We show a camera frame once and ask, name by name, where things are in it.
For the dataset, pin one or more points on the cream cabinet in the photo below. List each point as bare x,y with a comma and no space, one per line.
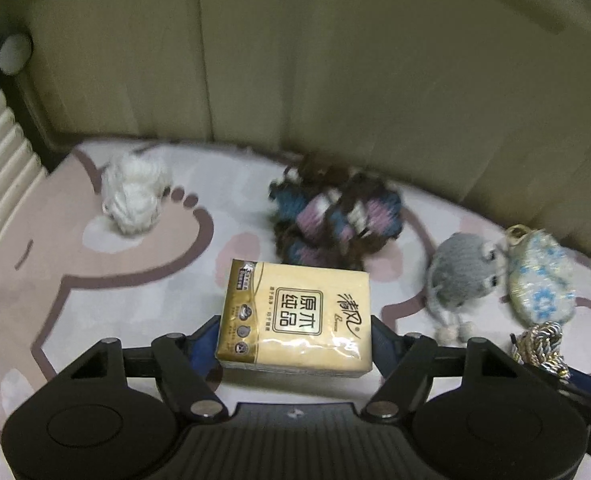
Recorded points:
325,70

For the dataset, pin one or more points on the white yarn ball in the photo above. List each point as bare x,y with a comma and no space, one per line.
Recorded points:
133,195

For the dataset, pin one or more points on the blue floral coin purse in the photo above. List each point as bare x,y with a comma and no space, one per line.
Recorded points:
540,275

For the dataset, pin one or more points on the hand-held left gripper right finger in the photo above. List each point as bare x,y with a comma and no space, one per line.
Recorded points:
384,347

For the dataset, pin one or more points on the grey knitted mouse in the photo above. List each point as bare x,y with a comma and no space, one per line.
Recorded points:
463,275

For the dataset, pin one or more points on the bear printed blanket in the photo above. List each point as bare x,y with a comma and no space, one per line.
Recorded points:
140,300

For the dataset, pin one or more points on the yellow tissue packet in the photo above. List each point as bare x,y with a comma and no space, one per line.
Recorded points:
295,320

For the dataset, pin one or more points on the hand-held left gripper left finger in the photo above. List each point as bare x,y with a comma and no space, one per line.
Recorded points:
206,347

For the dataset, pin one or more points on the white ribbed suitcase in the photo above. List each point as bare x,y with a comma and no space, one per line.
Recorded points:
0,170

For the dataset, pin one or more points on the multicolour crocheted pouch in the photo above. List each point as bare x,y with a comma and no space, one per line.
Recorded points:
335,210

